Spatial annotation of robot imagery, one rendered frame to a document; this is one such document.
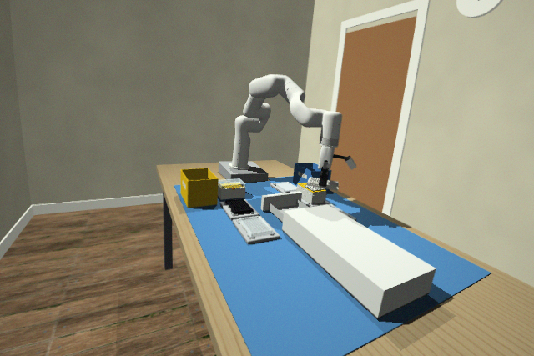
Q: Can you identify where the blue bench mat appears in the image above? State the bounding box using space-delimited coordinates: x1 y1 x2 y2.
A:
174 176 491 356

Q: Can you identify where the yellow open-top bin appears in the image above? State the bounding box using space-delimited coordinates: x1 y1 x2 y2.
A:
181 168 219 208

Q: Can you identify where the dark blue open-top bin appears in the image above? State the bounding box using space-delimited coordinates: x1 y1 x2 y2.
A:
293 163 321 185

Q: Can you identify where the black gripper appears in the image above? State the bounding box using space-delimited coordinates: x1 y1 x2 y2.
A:
318 144 338 187

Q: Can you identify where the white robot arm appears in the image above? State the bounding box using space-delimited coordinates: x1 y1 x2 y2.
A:
229 74 342 170

